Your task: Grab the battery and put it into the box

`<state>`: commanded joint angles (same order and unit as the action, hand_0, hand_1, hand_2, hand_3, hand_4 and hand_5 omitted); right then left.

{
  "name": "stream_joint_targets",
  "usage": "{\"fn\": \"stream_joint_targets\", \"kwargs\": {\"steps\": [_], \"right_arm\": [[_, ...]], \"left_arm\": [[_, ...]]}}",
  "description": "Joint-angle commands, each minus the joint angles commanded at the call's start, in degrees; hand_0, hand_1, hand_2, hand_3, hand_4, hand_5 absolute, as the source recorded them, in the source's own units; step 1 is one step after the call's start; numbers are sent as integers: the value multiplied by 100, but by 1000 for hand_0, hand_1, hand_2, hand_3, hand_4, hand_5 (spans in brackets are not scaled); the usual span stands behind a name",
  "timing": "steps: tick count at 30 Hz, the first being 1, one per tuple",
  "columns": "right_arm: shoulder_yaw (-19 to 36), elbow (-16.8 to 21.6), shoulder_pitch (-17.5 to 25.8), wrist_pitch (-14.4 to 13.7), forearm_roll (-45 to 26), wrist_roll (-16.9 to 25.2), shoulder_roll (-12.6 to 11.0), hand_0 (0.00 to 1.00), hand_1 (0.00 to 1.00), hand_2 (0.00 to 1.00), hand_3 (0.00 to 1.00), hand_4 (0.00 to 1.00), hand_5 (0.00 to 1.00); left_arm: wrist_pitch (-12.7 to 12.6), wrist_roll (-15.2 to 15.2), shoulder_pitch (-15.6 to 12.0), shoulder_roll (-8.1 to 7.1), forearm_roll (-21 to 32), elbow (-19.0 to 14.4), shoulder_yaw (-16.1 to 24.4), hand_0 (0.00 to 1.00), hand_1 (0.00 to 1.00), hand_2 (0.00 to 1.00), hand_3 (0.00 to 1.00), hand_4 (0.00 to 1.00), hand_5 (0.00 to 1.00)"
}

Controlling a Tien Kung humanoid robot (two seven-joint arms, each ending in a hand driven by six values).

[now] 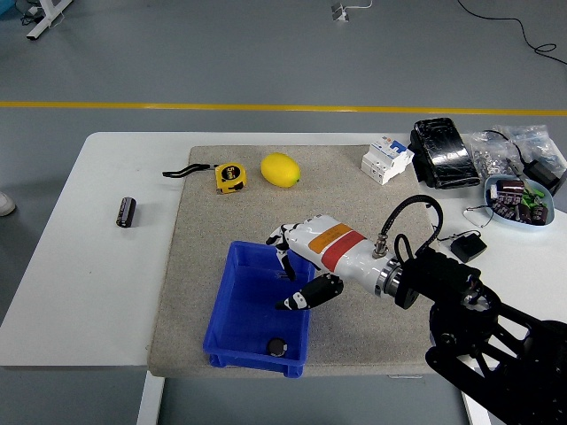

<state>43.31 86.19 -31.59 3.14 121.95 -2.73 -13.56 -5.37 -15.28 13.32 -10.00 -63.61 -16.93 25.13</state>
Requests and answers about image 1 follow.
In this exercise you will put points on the white table leg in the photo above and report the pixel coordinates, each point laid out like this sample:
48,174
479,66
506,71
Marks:
149,398
476,409

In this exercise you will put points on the light blue bowl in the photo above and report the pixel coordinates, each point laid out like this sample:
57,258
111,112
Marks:
491,208

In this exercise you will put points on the dark cylindrical battery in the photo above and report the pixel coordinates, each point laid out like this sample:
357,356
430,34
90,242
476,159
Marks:
126,212
277,347

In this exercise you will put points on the clear bag of metal nuts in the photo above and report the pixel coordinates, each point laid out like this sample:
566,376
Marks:
489,161

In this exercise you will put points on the small black charger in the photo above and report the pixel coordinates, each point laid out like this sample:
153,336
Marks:
468,248

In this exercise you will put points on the yellow lemon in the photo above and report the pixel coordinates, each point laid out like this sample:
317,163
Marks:
280,170

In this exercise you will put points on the blue plastic box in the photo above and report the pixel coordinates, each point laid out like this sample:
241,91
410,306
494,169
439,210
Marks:
248,310

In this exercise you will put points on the large dark capacitor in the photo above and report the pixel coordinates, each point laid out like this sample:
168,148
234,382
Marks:
509,186

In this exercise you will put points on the green plastic clips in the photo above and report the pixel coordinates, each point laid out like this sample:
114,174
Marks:
533,197

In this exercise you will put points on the black power adapter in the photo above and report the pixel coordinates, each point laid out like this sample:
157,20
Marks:
544,173

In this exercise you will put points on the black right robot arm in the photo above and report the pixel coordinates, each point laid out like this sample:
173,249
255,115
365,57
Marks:
443,279

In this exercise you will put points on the yellow tape measure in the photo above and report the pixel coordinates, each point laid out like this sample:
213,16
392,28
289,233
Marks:
230,178

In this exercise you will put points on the grey-brown mat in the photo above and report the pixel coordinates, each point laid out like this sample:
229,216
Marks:
336,199

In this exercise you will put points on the person's white shoe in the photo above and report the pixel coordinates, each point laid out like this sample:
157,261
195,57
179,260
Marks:
5,203

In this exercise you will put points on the white desk frame leg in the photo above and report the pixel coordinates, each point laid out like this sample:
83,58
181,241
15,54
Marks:
44,20

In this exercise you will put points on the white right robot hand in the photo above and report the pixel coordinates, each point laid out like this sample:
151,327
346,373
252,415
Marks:
341,248

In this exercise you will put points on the black wrapped box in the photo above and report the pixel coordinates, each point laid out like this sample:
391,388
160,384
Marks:
445,152

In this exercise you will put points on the small dark capacitor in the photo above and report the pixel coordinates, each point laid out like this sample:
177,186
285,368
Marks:
538,213

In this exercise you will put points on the white circuit breaker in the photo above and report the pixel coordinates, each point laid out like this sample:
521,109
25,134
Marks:
384,161

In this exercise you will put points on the clear bag of screws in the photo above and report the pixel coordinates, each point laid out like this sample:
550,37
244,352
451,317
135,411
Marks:
533,139

